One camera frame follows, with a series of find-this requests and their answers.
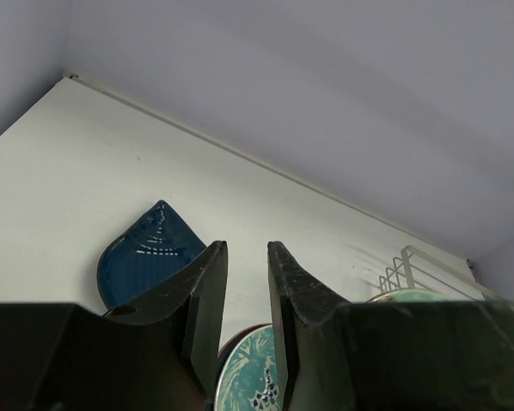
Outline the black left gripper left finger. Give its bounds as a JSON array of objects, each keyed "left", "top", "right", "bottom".
[{"left": 0, "top": 241, "right": 228, "bottom": 410}]

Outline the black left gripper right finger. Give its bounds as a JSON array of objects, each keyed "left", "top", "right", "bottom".
[{"left": 267, "top": 241, "right": 514, "bottom": 410}]

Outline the red and teal glazed plate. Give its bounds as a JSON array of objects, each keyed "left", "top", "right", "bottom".
[{"left": 207, "top": 325, "right": 282, "bottom": 411}]

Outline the green plate with white rim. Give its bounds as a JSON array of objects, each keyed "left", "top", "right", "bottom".
[{"left": 369, "top": 289, "right": 449, "bottom": 302}]

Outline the dark blue teardrop plate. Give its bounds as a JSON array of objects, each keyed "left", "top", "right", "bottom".
[{"left": 97, "top": 200, "right": 206, "bottom": 310}]

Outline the chrome wire dish rack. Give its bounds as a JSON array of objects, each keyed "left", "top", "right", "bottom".
[{"left": 378, "top": 245, "right": 501, "bottom": 301}]

